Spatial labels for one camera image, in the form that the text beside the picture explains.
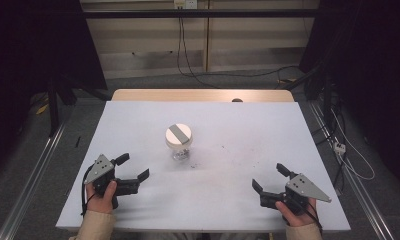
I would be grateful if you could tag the clear jar with white lid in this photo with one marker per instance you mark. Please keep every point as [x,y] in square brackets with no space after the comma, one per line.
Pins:
[179,136]

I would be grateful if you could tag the yellow tape piece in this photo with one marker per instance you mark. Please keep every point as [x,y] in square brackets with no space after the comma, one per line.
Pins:
[42,109]

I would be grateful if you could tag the small black pen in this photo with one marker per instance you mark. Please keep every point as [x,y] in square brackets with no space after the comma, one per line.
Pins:
[77,142]

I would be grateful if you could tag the black metal stand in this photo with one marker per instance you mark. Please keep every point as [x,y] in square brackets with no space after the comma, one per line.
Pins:
[53,110]

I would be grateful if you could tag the black curtain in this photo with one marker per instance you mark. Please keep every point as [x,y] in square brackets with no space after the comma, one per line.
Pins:
[31,50]
[371,66]

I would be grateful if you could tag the aluminium floor rail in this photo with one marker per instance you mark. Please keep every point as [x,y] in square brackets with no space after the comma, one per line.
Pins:
[31,186]
[361,200]

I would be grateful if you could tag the white power strip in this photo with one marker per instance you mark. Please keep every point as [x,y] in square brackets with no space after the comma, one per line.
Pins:
[339,147]

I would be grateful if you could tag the white wall socket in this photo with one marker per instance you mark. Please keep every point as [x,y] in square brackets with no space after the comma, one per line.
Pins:
[185,3]

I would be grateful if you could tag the person's right hand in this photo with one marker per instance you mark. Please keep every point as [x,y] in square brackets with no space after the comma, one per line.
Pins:
[298,218]

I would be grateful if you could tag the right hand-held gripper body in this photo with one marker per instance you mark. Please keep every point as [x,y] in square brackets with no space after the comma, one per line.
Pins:
[303,188]

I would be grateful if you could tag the black horizontal bar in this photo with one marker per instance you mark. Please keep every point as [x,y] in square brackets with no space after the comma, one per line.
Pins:
[201,13]

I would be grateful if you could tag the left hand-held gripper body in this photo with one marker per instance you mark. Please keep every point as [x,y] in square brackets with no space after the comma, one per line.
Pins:
[99,170]

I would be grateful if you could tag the person's left hand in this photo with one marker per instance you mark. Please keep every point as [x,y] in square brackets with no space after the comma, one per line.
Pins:
[101,201]

